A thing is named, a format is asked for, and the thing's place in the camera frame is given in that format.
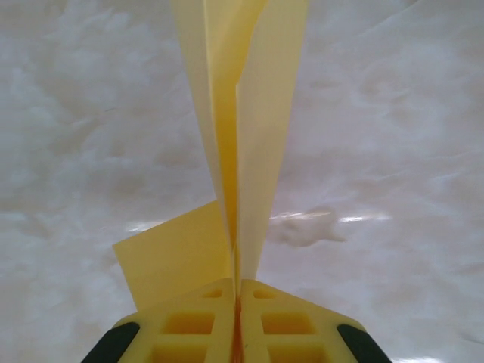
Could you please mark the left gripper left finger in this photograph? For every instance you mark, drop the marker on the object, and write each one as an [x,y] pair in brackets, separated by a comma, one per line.
[223,321]

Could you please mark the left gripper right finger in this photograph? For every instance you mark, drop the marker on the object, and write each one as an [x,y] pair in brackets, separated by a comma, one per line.
[251,321]

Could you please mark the yellow paper sheet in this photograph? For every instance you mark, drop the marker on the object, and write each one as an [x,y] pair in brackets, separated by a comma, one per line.
[223,113]

